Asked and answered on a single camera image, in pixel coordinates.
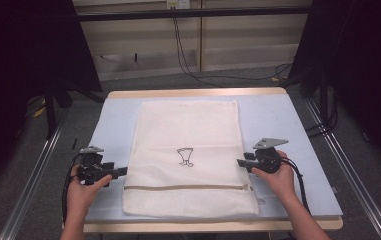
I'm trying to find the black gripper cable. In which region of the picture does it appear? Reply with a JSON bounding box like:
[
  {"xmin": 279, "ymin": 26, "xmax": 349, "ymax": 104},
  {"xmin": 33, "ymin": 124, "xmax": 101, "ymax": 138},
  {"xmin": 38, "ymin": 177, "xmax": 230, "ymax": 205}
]
[
  {"xmin": 280, "ymin": 156, "xmax": 313, "ymax": 216},
  {"xmin": 61, "ymin": 152, "xmax": 83, "ymax": 225}
]

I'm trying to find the black stand leg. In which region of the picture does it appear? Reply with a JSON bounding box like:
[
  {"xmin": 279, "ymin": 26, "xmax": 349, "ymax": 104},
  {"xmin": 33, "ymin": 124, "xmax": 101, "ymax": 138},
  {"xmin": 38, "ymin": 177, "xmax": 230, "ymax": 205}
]
[
  {"xmin": 318, "ymin": 78, "xmax": 332, "ymax": 129},
  {"xmin": 43, "ymin": 85, "xmax": 58, "ymax": 140}
]

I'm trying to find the long black floor cable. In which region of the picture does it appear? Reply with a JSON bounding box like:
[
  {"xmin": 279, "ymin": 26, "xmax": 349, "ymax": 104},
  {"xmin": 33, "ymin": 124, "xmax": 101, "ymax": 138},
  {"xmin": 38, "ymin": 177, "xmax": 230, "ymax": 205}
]
[{"xmin": 172, "ymin": 16, "xmax": 294, "ymax": 89}]

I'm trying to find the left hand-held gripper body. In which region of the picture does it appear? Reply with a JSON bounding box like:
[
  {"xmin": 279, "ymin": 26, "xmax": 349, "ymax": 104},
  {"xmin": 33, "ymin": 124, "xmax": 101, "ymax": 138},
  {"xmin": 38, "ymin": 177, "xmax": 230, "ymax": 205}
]
[{"xmin": 76, "ymin": 145, "xmax": 114, "ymax": 186}]

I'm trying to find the light blue table mat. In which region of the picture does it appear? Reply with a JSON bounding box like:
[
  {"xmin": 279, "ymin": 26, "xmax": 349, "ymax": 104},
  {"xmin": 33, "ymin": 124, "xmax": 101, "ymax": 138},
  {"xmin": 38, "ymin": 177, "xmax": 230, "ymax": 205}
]
[{"xmin": 84, "ymin": 93, "xmax": 344, "ymax": 224}]

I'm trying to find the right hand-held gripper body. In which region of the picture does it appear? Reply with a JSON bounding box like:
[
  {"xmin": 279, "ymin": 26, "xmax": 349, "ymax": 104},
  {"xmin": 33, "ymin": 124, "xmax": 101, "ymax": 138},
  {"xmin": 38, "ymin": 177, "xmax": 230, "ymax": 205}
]
[{"xmin": 252, "ymin": 137, "xmax": 289, "ymax": 175}]

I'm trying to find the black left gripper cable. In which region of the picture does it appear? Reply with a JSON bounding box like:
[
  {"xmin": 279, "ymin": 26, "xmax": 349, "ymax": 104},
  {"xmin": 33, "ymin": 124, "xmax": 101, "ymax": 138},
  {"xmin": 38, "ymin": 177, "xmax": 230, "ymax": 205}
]
[{"xmin": 61, "ymin": 152, "xmax": 83, "ymax": 225}]

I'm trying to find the black curtain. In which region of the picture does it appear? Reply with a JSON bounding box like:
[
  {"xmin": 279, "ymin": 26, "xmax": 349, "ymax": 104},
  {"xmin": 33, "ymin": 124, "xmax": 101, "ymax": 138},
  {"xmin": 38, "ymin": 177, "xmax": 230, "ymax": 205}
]
[
  {"xmin": 289, "ymin": 0, "xmax": 381, "ymax": 176},
  {"xmin": 0, "ymin": 0, "xmax": 103, "ymax": 198}
]

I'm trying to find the white wall outlet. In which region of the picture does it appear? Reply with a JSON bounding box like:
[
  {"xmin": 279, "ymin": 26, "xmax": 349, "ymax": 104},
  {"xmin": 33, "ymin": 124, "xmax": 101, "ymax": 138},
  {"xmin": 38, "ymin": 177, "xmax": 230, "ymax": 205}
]
[{"xmin": 165, "ymin": 0, "xmax": 192, "ymax": 10}]

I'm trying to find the person's right hand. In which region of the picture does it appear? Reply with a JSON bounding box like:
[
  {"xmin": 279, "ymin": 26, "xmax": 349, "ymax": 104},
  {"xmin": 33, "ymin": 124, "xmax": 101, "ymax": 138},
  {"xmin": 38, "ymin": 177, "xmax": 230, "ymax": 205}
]
[{"xmin": 250, "ymin": 150, "xmax": 296, "ymax": 203}]

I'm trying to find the person's left hand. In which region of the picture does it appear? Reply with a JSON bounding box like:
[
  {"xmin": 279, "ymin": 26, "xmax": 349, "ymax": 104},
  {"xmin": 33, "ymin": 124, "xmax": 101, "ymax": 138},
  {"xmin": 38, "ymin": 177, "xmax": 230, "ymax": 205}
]
[{"xmin": 65, "ymin": 165, "xmax": 113, "ymax": 218}]

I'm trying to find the white mesh laundry bag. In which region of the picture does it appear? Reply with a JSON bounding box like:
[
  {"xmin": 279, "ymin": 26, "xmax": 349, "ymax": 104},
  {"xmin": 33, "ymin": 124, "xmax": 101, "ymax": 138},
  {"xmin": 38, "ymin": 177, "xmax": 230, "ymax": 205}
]
[{"xmin": 121, "ymin": 99, "xmax": 260, "ymax": 220}]

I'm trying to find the yellow floor tape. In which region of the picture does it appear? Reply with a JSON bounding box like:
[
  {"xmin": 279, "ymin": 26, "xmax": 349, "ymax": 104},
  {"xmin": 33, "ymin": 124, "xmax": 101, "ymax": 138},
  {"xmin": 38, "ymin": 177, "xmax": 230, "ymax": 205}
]
[{"xmin": 32, "ymin": 105, "xmax": 48, "ymax": 118}]

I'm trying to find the black horizontal bar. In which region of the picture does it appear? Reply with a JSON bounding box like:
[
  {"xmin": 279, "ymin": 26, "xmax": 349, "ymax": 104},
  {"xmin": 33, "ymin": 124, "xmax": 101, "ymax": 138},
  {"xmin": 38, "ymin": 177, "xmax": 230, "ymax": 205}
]
[{"xmin": 77, "ymin": 6, "xmax": 313, "ymax": 22}]

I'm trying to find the bundle of black floor cables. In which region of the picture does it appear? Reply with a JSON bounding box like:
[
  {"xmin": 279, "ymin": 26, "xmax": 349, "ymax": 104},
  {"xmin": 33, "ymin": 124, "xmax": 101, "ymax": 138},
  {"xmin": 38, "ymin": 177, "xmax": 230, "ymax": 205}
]
[{"xmin": 305, "ymin": 91, "xmax": 339, "ymax": 139}]

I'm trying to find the wooden table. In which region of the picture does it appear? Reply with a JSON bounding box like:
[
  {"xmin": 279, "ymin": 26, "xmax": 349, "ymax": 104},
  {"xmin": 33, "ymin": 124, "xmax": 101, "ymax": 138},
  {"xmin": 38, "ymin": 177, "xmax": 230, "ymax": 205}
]
[{"xmin": 82, "ymin": 87, "xmax": 344, "ymax": 234}]

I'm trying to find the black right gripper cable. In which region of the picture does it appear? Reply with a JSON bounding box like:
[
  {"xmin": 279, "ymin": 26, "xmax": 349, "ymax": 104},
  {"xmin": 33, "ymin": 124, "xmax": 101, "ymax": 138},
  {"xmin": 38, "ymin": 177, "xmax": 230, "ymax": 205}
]
[{"xmin": 280, "ymin": 156, "xmax": 313, "ymax": 216}]

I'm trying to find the metal floor rail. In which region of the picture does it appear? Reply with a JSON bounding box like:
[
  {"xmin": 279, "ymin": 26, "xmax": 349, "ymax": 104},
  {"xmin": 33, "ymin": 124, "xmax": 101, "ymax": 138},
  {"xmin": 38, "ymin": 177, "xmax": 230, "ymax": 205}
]
[
  {"xmin": 0, "ymin": 118, "xmax": 66, "ymax": 240},
  {"xmin": 303, "ymin": 98, "xmax": 381, "ymax": 240}
]

